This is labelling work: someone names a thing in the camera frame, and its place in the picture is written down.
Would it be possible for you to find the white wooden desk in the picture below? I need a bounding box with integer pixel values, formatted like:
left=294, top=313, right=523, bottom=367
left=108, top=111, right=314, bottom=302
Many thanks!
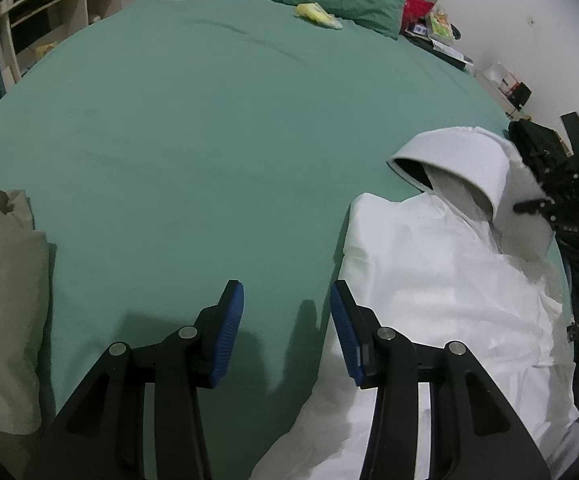
left=0, top=0, right=124, bottom=87

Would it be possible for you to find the yellow green small cloth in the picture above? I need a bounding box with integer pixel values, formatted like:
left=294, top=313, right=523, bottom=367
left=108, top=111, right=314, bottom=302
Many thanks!
left=295, top=2, right=343, bottom=30

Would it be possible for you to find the white bedside table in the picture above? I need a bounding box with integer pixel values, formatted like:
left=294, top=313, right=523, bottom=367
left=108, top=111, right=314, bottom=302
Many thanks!
left=476, top=63, right=531, bottom=120

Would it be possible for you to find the green bed sheet mattress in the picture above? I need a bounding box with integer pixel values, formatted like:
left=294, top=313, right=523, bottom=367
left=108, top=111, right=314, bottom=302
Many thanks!
left=0, top=0, right=506, bottom=479

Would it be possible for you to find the olive folded garment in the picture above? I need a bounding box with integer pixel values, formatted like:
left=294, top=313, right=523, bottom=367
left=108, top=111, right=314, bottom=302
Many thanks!
left=0, top=190, right=50, bottom=434

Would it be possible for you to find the black clothes pile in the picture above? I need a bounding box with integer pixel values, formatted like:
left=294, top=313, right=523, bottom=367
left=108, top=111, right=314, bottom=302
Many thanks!
left=507, top=119, right=570, bottom=184

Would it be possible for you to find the stack of books and snacks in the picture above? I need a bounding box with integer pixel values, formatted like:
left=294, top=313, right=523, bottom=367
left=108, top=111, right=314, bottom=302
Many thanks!
left=402, top=8, right=474, bottom=72

